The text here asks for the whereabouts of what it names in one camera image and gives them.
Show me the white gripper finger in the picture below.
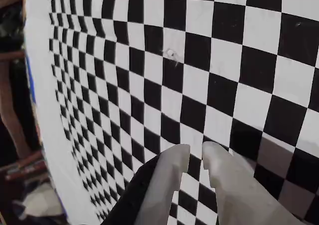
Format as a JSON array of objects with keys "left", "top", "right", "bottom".
[
  {"left": 104, "top": 144, "right": 191, "bottom": 225},
  {"left": 202, "top": 141, "right": 303, "bottom": 225}
]

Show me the black white checkered mat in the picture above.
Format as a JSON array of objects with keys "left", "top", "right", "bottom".
[{"left": 23, "top": 0, "right": 319, "bottom": 225}]

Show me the blue tape strip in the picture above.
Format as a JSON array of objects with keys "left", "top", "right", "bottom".
[{"left": 25, "top": 55, "right": 38, "bottom": 104}]

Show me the wooden bookshelf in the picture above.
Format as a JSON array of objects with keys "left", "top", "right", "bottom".
[{"left": 0, "top": 0, "right": 68, "bottom": 225}]

